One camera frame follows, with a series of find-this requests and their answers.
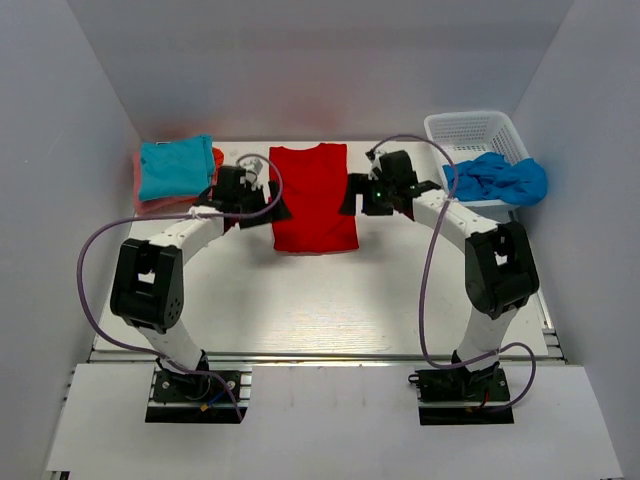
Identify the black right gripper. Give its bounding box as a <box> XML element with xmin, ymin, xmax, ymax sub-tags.
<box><xmin>340</xmin><ymin>173</ymin><xmax>397</xmax><ymax>216</ymax></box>

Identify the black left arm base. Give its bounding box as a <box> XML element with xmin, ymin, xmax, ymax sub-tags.
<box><xmin>145</xmin><ymin>365</ymin><xmax>250</xmax><ymax>425</ymax></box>

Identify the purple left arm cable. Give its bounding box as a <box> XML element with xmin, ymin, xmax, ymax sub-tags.
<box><xmin>75</xmin><ymin>153</ymin><xmax>285</xmax><ymax>424</ymax></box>

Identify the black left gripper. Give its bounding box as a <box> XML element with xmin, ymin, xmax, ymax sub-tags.
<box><xmin>235</xmin><ymin>180</ymin><xmax>292</xmax><ymax>229</ymax></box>

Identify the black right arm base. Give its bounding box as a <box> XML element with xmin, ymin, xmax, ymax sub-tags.
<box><xmin>407</xmin><ymin>363</ymin><xmax>514</xmax><ymax>427</ymax></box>

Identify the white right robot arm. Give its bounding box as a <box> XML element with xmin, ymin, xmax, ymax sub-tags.
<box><xmin>339</xmin><ymin>150</ymin><xmax>539</xmax><ymax>399</ymax></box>

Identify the crumpled blue t shirt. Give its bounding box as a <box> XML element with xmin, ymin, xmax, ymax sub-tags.
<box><xmin>454</xmin><ymin>152</ymin><xmax>548</xmax><ymax>207</ymax></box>

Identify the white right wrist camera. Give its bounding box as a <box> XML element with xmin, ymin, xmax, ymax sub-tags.
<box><xmin>366</xmin><ymin>150</ymin><xmax>385</xmax><ymax>181</ymax></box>

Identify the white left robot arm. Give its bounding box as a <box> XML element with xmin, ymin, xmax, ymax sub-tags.
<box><xmin>110</xmin><ymin>164</ymin><xmax>291</xmax><ymax>399</ymax></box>

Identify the white plastic basket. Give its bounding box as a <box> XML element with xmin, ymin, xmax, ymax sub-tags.
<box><xmin>424</xmin><ymin>110</ymin><xmax>547</xmax><ymax>218</ymax></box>

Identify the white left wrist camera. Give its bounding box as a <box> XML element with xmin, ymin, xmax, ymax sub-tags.
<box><xmin>236</xmin><ymin>155</ymin><xmax>263</xmax><ymax>189</ymax></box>

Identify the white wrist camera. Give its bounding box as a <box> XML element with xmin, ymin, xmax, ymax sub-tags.
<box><xmin>366</xmin><ymin>150</ymin><xmax>385</xmax><ymax>181</ymax></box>
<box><xmin>236</xmin><ymin>155</ymin><xmax>263</xmax><ymax>189</ymax></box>

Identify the red t shirt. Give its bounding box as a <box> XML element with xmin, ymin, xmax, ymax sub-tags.
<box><xmin>269</xmin><ymin>143</ymin><xmax>359</xmax><ymax>255</ymax></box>

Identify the folded pink t shirt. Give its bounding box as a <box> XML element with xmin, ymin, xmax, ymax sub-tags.
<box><xmin>132</xmin><ymin>152</ymin><xmax>196</xmax><ymax>215</ymax></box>

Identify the folded orange t shirt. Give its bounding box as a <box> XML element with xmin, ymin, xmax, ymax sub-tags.
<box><xmin>212</xmin><ymin>147</ymin><xmax>225</xmax><ymax>172</ymax></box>

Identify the folded teal t shirt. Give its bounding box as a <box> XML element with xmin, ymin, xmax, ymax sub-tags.
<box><xmin>138</xmin><ymin>135</ymin><xmax>215</xmax><ymax>202</ymax></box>

